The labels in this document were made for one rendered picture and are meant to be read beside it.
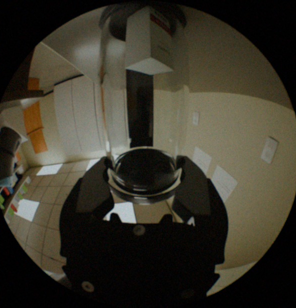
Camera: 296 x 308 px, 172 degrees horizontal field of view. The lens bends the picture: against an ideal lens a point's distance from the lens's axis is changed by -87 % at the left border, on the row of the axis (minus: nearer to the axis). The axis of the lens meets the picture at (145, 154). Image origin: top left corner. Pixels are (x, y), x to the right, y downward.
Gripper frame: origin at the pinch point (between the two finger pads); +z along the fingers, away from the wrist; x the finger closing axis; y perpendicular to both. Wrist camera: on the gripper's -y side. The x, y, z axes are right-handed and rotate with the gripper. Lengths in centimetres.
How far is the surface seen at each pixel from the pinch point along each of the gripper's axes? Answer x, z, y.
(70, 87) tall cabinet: -190, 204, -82
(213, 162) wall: 49, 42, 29
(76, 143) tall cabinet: -196, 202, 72
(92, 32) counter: -7.5, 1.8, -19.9
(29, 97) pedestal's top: -46, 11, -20
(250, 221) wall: 62, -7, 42
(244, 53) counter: 18.0, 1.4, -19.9
